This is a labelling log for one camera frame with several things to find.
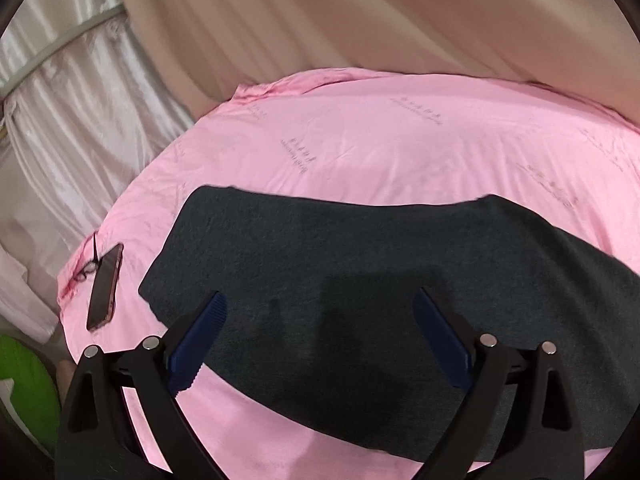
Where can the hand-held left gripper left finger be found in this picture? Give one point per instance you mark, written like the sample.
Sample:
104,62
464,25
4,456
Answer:
197,340

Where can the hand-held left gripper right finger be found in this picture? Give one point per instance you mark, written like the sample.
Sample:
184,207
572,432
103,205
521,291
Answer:
442,332

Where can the dark grey pants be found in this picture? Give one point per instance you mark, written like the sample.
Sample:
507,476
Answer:
350,280

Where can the smartphone with pink case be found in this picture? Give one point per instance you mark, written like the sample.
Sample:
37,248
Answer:
106,287

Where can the green plastic object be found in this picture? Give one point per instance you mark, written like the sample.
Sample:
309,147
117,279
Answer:
25,390

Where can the pink bed sheet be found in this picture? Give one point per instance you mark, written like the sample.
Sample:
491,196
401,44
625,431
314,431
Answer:
400,145

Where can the white satin curtain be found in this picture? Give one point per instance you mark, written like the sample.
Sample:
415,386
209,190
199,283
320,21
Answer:
75,125

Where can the beige curtain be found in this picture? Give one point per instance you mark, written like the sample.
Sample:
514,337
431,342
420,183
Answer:
400,15

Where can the grey metal curtain rod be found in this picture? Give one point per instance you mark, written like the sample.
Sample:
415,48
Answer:
95,21

